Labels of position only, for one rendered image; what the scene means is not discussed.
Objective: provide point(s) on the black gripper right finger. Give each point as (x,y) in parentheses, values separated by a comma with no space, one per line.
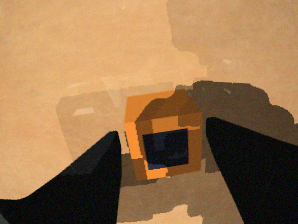
(262,173)

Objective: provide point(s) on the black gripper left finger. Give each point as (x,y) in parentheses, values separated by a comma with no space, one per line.
(87,192)

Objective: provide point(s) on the orange block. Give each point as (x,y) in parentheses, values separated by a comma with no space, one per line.
(164,132)

